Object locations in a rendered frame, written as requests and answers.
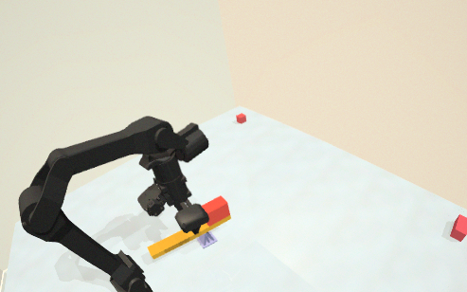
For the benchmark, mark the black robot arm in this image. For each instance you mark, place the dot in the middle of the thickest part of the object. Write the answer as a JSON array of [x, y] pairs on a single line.
[[161, 148]]

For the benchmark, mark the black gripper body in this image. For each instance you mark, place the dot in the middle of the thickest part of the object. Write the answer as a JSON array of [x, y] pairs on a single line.
[[191, 216]]

